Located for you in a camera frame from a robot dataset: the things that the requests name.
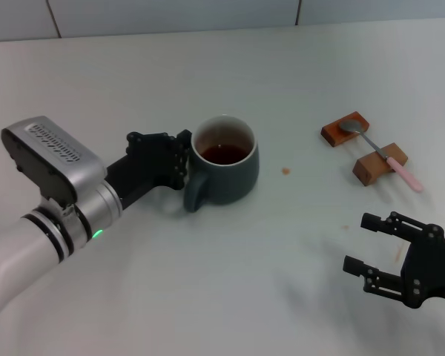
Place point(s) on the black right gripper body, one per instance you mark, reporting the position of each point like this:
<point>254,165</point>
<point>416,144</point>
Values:
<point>432,267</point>

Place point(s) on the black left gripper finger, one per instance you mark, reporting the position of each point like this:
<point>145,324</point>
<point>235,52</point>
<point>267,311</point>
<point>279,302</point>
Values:
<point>180,174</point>
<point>184,139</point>

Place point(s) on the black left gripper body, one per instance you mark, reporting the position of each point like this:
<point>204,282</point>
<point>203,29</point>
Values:
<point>148,163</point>

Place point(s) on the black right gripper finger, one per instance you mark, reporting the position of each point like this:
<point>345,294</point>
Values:
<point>354,266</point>
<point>371,221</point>

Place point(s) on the grey ceramic cup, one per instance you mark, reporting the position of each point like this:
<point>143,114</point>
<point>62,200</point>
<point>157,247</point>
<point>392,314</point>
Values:
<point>233,181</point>

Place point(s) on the dark brown tea liquid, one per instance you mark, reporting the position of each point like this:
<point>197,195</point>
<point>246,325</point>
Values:
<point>224,155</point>

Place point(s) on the light brown wooden block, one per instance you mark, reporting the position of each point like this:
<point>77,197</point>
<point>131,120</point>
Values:
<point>371,168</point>

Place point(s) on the reddish brown wooden block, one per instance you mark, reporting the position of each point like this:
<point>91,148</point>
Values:
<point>333,135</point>

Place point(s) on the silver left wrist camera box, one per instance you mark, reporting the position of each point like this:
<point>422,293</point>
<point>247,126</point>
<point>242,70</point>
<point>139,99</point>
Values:
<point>59,152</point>

